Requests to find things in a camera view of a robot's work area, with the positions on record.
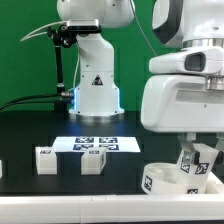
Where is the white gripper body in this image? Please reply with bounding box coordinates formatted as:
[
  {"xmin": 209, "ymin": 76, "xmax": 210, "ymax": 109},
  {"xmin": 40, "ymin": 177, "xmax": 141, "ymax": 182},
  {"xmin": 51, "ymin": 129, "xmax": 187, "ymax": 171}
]
[{"xmin": 141, "ymin": 47, "xmax": 224, "ymax": 133}]

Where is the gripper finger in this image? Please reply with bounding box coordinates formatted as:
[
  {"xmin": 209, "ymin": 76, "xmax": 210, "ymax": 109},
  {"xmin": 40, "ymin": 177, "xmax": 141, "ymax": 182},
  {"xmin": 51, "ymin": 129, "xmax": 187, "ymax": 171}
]
[
  {"xmin": 179, "ymin": 132, "xmax": 200, "ymax": 165},
  {"xmin": 215, "ymin": 133, "xmax": 224, "ymax": 152}
]

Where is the white cable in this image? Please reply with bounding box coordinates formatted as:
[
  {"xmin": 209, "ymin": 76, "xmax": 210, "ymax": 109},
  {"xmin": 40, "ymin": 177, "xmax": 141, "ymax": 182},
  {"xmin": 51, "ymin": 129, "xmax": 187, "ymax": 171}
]
[{"xmin": 20, "ymin": 20, "xmax": 68, "ymax": 43}]

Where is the white block at left edge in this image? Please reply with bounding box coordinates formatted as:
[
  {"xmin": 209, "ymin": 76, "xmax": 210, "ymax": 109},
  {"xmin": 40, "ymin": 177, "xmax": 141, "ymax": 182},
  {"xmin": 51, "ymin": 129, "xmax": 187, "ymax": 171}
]
[{"xmin": 0, "ymin": 160, "xmax": 3, "ymax": 179}]

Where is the black camera stand pole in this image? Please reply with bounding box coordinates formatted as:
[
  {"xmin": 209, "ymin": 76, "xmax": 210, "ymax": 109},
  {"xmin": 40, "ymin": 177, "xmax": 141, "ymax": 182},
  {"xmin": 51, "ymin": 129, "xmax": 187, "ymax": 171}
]
[{"xmin": 47, "ymin": 25, "xmax": 77, "ymax": 113}]

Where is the black camera on stand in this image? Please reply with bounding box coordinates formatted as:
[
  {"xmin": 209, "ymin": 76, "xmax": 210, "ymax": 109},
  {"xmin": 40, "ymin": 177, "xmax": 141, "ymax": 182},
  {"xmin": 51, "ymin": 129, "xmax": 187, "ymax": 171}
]
[{"xmin": 66, "ymin": 19, "xmax": 101, "ymax": 33}]

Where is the white round stool seat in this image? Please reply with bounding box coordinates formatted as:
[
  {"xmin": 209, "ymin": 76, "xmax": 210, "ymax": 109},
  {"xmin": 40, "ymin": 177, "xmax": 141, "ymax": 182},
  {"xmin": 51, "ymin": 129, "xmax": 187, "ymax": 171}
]
[{"xmin": 141, "ymin": 163, "xmax": 211, "ymax": 195}]

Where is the white L-shaped fence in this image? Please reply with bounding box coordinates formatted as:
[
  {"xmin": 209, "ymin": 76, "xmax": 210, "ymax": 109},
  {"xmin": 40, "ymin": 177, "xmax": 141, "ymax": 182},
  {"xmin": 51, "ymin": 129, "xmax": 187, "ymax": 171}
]
[{"xmin": 0, "ymin": 174, "xmax": 224, "ymax": 224}]

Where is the white fiducial marker sheet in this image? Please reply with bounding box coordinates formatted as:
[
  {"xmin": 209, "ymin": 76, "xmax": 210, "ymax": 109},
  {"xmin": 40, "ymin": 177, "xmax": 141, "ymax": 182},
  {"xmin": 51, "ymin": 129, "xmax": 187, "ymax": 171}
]
[{"xmin": 52, "ymin": 136, "xmax": 140, "ymax": 153}]

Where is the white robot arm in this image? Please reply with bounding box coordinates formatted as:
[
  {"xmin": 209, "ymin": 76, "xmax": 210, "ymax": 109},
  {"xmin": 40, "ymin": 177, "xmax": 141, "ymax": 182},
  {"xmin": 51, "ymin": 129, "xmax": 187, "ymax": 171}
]
[{"xmin": 57, "ymin": 0, "xmax": 224, "ymax": 164}]

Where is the black cable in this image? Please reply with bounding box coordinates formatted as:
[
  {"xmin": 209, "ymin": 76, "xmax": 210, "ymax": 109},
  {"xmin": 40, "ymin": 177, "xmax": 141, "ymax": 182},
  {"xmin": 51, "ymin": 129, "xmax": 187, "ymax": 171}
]
[{"xmin": 0, "ymin": 94, "xmax": 74, "ymax": 112}]

